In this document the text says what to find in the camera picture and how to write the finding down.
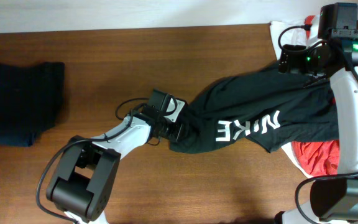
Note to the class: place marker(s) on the folded dark navy garment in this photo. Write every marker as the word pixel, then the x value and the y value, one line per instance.
pixel 30 101

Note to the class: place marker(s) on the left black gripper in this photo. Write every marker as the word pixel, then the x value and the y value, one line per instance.
pixel 175 132

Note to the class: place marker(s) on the white t-shirt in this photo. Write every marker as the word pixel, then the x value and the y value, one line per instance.
pixel 286 34

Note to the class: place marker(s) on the red t-shirt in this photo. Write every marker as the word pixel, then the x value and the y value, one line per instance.
pixel 314 158

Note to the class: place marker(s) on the black Nike t-shirt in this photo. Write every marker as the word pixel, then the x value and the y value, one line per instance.
pixel 266 107

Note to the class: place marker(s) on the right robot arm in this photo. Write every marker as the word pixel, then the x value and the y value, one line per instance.
pixel 333 198

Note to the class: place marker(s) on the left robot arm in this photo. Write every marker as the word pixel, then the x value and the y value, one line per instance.
pixel 82 181

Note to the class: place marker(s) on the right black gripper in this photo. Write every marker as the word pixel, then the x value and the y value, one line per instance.
pixel 288 59

